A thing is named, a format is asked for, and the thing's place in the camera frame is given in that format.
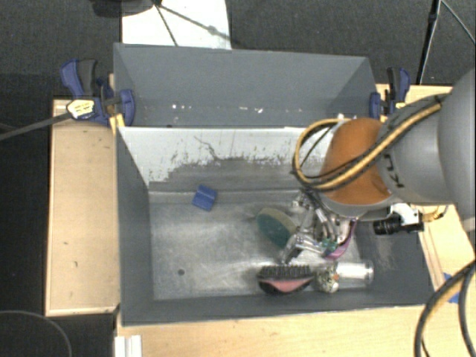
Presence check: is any pale wood board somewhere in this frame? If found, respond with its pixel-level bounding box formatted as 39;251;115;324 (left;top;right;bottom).
44;98;122;318

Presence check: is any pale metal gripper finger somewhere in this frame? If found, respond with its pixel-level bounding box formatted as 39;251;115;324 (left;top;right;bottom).
282;232;304;255
281;244;320;266

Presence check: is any green and cream round sponge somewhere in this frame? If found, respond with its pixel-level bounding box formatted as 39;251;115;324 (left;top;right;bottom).
255;207;295;250

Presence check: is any clear plastic bottle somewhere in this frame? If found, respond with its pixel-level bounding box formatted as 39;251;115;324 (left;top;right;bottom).
333;259;375;288

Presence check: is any black and pink brush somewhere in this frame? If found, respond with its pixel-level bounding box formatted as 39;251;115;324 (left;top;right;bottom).
256;263;318;296

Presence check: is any small spotted toy animal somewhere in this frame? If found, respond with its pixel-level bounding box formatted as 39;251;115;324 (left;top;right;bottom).
314;267;341;295

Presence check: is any grey metal bin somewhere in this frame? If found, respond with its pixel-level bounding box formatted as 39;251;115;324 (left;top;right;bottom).
112;42;437;325

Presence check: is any small blue block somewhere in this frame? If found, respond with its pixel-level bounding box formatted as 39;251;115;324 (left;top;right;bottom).
191;184;219;212

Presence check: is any black cylinder on white bracket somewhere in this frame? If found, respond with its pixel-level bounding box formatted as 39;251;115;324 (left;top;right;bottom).
373;202;425;237

